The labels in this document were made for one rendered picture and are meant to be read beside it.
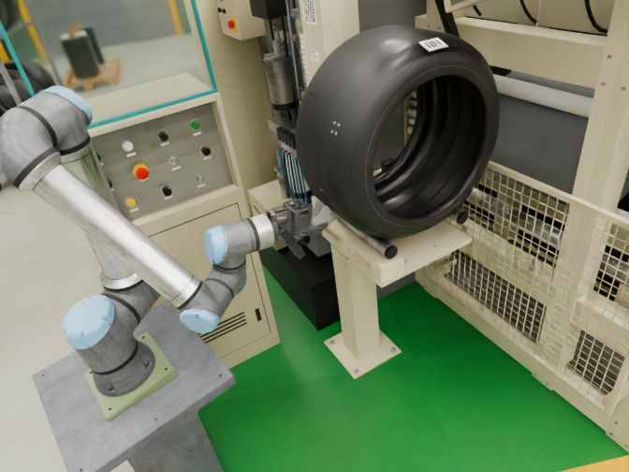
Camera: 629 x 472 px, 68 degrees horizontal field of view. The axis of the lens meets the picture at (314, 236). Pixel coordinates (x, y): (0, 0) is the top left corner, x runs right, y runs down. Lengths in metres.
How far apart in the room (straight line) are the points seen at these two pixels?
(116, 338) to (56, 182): 0.53
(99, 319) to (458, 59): 1.18
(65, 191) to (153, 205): 0.71
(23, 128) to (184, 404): 0.86
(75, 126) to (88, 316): 0.54
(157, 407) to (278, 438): 0.69
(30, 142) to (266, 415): 1.47
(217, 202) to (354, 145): 0.83
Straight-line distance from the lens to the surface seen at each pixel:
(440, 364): 2.26
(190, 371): 1.60
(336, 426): 2.08
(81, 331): 1.46
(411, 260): 1.51
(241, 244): 1.18
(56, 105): 1.25
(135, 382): 1.58
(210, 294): 1.20
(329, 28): 1.48
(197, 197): 1.86
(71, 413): 1.68
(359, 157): 1.16
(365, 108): 1.14
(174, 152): 1.77
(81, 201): 1.15
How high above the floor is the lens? 1.75
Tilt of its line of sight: 35 degrees down
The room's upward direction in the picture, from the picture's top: 9 degrees counter-clockwise
